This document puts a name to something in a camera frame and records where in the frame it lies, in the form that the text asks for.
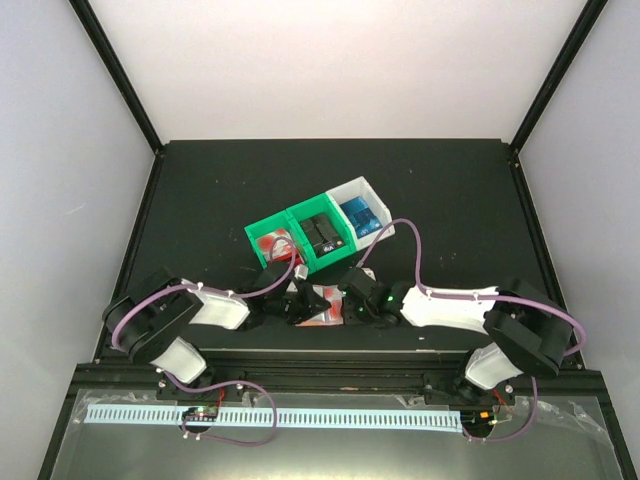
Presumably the tan leather card holder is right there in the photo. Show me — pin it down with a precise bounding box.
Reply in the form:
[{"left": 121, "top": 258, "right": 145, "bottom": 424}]
[{"left": 294, "top": 282, "right": 346, "bottom": 328}]

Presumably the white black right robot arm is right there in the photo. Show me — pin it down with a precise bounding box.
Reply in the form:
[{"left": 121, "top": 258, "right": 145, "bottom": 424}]
[{"left": 338, "top": 267, "right": 585, "bottom": 405}]

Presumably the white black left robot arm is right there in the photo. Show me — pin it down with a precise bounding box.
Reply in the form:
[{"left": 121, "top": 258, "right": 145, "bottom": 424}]
[{"left": 102, "top": 261, "right": 343, "bottom": 399}]

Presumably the red white card stack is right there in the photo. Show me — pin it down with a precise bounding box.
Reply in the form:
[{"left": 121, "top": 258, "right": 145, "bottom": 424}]
[{"left": 256, "top": 228, "right": 298, "bottom": 263}]

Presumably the black vip card stack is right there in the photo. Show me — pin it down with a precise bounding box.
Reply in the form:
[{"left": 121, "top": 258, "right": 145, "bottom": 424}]
[{"left": 300, "top": 213, "right": 345, "bottom": 258}]

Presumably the blue card stack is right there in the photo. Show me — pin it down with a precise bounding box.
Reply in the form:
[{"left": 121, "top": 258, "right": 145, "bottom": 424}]
[{"left": 340, "top": 196, "right": 384, "bottom": 239}]

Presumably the left green plastic bin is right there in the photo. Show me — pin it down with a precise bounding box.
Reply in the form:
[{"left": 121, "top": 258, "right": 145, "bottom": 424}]
[{"left": 244, "top": 210, "right": 310, "bottom": 268}]

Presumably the green plastic bin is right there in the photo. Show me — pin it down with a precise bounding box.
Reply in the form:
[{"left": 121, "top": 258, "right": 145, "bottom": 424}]
[
  {"left": 244, "top": 210, "right": 310, "bottom": 268},
  {"left": 286, "top": 193, "right": 356, "bottom": 273}
]

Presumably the middle green plastic bin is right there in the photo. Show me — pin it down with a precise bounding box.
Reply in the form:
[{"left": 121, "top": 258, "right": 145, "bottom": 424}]
[{"left": 286, "top": 193, "right": 356, "bottom": 273}]

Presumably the white plastic bin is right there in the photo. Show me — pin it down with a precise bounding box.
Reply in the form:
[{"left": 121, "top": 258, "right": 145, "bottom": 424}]
[{"left": 327, "top": 176, "right": 393, "bottom": 251}]

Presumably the left controller board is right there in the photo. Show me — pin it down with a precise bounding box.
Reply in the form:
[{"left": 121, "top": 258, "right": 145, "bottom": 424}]
[{"left": 181, "top": 406, "right": 219, "bottom": 423}]

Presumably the controller board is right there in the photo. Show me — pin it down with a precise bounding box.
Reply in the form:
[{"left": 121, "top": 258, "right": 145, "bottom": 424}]
[
  {"left": 460, "top": 410, "right": 500, "bottom": 428},
  {"left": 181, "top": 406, "right": 219, "bottom": 423}
]

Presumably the right controller board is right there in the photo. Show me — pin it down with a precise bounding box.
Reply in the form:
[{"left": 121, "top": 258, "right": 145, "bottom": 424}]
[{"left": 460, "top": 410, "right": 500, "bottom": 428}]

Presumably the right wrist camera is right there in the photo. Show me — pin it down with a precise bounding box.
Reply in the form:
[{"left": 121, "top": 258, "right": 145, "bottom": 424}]
[{"left": 362, "top": 268, "right": 376, "bottom": 280}]

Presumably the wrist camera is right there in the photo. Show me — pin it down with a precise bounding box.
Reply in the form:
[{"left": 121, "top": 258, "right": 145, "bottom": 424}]
[
  {"left": 293, "top": 264, "right": 309, "bottom": 281},
  {"left": 362, "top": 268, "right": 376, "bottom": 280}
]

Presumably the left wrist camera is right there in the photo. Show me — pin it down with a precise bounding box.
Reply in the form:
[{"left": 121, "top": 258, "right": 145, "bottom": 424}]
[{"left": 293, "top": 264, "right": 309, "bottom": 281}]

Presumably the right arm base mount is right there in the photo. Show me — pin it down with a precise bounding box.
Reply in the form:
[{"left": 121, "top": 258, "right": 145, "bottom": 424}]
[{"left": 423, "top": 371, "right": 515, "bottom": 409}]

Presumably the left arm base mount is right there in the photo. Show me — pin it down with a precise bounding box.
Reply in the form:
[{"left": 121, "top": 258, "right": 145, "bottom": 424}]
[{"left": 155, "top": 367, "right": 247, "bottom": 403}]

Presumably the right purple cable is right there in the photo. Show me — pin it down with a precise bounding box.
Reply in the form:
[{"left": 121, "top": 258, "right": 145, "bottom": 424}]
[{"left": 355, "top": 218, "right": 587, "bottom": 445}]

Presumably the white slotted cable duct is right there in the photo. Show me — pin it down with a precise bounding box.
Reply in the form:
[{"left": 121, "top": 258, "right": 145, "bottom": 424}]
[{"left": 83, "top": 404, "right": 462, "bottom": 433}]

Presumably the black frame post left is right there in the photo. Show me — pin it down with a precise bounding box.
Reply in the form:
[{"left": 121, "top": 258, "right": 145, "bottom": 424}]
[{"left": 69, "top": 0, "right": 163, "bottom": 154}]

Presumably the black frame post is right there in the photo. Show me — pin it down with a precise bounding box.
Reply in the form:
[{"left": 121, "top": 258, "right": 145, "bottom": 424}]
[
  {"left": 508, "top": 0, "right": 611, "bottom": 151},
  {"left": 69, "top": 0, "right": 163, "bottom": 154}
]

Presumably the black frame post right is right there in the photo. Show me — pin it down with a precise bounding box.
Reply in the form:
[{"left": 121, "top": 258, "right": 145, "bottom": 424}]
[{"left": 508, "top": 0, "right": 611, "bottom": 151}]

